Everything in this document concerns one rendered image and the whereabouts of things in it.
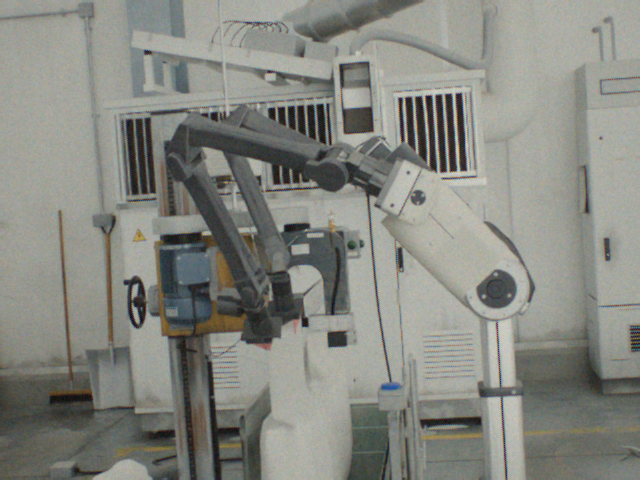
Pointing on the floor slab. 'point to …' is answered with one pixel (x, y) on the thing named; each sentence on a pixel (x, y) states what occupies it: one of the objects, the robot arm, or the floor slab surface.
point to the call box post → (394, 444)
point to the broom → (68, 348)
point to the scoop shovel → (105, 385)
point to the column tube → (205, 468)
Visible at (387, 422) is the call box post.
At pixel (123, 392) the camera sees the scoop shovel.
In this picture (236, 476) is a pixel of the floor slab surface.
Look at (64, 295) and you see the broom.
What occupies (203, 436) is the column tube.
